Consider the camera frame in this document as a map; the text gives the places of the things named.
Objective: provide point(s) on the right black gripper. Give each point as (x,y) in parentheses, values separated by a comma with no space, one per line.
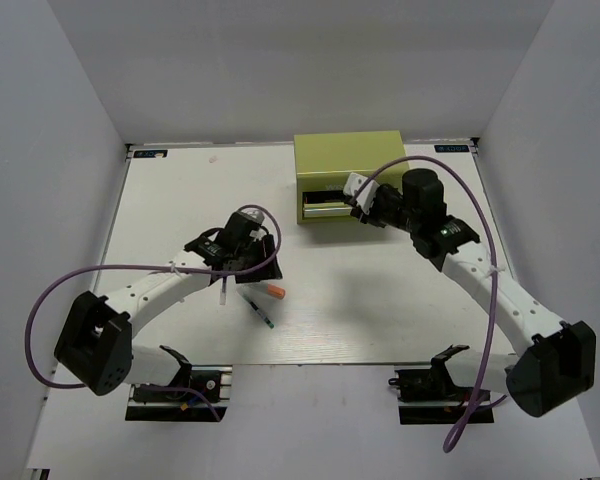
(358,213)

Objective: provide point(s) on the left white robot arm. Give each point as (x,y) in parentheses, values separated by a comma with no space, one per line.
(96,343)

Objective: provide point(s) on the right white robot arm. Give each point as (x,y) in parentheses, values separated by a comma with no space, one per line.
(553,360)

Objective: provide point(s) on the blue pen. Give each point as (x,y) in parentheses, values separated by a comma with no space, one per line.
(223,292)

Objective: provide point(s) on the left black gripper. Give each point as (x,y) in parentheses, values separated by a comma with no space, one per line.
(272,271)

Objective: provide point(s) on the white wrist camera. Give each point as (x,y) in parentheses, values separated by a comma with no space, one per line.
(360,191)
(255,216)

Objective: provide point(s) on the green pen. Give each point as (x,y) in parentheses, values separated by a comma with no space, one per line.
(257,310)

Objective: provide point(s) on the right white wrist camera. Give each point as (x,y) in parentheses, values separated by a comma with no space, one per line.
(360,191)

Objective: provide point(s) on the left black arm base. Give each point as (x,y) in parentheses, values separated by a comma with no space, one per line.
(201,395)

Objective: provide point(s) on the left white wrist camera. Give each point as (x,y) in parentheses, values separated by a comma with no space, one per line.
(255,216)

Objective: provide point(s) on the orange capped highlighter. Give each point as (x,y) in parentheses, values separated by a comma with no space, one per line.
(269,289)

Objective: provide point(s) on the green metal drawer toolbox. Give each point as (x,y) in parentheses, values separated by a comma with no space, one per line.
(323,163)

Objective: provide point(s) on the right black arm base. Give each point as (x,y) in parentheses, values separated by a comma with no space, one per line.
(427,397)

